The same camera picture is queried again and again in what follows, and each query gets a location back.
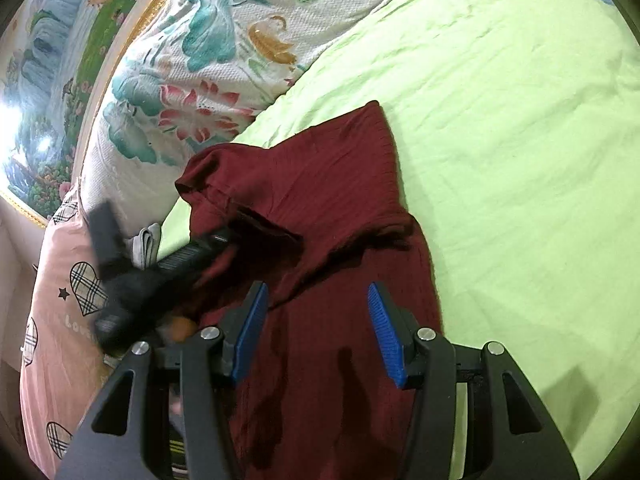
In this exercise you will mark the person's left hand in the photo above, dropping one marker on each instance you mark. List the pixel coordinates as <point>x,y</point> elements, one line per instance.
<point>179,329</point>

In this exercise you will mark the white floral quilt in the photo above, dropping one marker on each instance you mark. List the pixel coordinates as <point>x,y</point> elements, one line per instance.
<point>210,60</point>

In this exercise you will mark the maroon ribbed sweater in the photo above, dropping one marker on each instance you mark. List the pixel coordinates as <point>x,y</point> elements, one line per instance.
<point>320,200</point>

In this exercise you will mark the light green bed sheet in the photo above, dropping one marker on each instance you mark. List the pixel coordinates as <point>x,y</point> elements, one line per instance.
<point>500,135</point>

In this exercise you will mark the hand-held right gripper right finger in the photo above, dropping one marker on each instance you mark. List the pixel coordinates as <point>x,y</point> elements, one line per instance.
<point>385,332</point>

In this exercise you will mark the grey folded cloth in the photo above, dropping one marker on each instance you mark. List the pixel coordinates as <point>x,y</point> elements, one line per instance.
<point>146,245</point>

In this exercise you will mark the gold-framed landscape painting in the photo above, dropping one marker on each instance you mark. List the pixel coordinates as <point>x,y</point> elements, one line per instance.
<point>50,85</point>

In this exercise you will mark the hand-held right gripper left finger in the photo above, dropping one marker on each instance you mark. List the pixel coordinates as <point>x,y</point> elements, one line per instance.
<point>250,332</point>

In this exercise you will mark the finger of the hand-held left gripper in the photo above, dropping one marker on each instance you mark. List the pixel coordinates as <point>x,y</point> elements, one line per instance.
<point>192,255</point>

